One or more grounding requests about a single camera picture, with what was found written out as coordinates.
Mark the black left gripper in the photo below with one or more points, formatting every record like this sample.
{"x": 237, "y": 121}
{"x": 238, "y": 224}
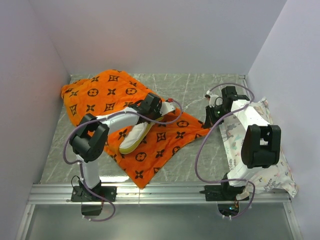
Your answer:
{"x": 158, "y": 114}

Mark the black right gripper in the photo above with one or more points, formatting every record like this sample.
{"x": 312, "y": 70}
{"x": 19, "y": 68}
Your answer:
{"x": 210, "y": 118}

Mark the white pillow yellow edge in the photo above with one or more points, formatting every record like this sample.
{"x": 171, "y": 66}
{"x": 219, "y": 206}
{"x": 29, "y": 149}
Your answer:
{"x": 134, "y": 138}

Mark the orange patterned pillowcase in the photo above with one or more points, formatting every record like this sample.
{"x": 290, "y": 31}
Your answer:
{"x": 113, "y": 90}

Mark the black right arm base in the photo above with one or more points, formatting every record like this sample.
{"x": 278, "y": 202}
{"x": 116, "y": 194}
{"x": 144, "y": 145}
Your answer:
{"x": 220, "y": 195}

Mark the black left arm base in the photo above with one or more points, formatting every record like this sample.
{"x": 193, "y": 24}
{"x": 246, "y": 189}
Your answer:
{"x": 92, "y": 204}

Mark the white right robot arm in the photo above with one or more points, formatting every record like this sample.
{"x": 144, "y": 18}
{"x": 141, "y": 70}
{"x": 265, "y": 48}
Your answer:
{"x": 261, "y": 144}

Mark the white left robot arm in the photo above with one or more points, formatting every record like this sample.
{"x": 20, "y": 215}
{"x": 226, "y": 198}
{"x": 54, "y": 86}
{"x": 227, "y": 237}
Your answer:
{"x": 88, "y": 139}

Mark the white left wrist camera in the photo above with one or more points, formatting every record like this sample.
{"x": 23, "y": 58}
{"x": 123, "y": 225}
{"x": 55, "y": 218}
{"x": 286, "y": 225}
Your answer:
{"x": 166, "y": 108}

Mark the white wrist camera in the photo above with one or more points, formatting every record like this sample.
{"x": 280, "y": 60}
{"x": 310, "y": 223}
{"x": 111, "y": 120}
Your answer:
{"x": 166, "y": 108}
{"x": 214, "y": 99}

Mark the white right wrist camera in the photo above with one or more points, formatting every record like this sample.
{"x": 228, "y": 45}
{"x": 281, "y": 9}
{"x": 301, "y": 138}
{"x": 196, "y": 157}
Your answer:
{"x": 214, "y": 99}

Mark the aluminium mounting rail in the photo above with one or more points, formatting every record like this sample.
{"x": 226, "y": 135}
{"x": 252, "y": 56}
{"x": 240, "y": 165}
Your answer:
{"x": 126, "y": 193}

